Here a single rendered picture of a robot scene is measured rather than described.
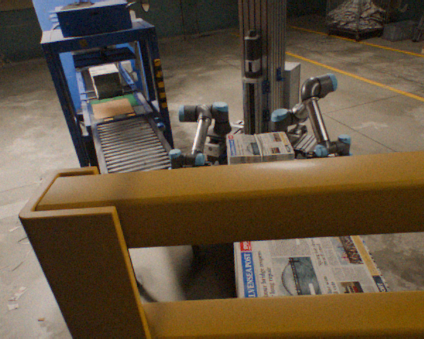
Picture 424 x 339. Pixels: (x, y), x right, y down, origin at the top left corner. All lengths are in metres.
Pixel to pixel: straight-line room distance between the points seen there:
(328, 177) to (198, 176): 0.12
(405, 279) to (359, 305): 2.45
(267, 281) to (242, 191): 0.69
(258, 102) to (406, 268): 1.59
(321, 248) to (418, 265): 2.01
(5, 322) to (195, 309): 2.62
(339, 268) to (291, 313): 0.59
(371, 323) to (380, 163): 0.20
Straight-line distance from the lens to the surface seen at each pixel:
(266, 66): 2.76
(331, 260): 1.08
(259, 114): 2.81
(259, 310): 0.49
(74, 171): 0.41
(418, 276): 3.00
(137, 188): 0.35
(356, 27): 9.48
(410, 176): 0.37
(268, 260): 1.06
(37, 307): 3.03
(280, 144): 2.16
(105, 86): 4.26
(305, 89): 2.31
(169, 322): 0.49
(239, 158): 2.04
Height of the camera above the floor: 2.03
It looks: 31 degrees down
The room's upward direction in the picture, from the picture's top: 6 degrees counter-clockwise
